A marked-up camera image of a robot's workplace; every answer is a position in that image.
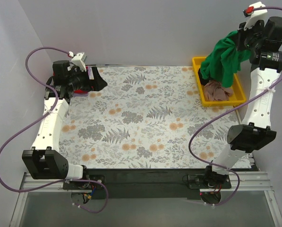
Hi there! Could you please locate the green t shirt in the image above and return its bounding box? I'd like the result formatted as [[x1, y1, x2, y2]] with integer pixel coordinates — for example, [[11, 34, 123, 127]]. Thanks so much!
[[200, 31, 251, 88]]

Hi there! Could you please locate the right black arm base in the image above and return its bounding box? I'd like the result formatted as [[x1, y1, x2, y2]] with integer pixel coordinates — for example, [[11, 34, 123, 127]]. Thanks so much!
[[182, 165, 231, 204]]

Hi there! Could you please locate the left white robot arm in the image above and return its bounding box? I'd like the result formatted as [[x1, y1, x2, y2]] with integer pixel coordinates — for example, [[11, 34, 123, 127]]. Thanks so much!
[[22, 60, 107, 189]]

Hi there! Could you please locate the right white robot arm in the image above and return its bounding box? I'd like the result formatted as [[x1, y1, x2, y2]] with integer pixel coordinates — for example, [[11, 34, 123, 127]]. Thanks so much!
[[203, 17, 282, 188]]

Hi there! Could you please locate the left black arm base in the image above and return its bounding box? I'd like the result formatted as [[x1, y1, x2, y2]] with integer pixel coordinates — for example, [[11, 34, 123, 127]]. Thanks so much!
[[62, 181, 106, 205]]

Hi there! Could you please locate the red folded t shirt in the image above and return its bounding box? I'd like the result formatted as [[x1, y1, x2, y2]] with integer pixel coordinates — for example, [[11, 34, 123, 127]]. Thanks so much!
[[74, 89, 88, 95]]

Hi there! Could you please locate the floral patterned table mat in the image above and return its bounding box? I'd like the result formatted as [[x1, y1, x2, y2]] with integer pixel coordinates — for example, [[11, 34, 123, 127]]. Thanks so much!
[[59, 66, 239, 168]]

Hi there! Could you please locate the yellow plastic bin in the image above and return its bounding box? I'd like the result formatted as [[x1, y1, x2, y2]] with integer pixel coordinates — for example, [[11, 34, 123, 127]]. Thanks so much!
[[192, 57, 247, 107]]

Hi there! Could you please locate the black crumpled t shirt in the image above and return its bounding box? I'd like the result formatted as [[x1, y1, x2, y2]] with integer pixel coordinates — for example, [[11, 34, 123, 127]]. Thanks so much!
[[198, 69, 209, 86]]

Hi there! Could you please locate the pink crumpled t shirt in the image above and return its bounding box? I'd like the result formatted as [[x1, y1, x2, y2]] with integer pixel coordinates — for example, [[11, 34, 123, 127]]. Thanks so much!
[[203, 80, 234, 101]]

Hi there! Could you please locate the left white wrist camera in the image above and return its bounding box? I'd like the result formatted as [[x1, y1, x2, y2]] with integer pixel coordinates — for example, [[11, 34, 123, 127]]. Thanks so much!
[[71, 52, 87, 71]]

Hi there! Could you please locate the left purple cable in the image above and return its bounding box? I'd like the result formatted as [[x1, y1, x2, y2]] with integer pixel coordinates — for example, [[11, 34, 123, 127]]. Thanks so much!
[[0, 46, 108, 214]]

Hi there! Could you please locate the purple cable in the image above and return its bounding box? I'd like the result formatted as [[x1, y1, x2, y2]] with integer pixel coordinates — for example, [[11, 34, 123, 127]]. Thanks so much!
[[188, 6, 282, 207], [0, 46, 108, 214]]

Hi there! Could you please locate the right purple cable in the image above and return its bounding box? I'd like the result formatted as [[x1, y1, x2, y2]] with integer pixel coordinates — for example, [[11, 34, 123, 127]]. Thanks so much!
[[188, 6, 282, 207]]

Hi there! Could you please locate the aluminium frame rail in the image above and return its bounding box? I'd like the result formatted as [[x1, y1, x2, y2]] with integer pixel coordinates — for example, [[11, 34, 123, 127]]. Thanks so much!
[[10, 169, 282, 227]]

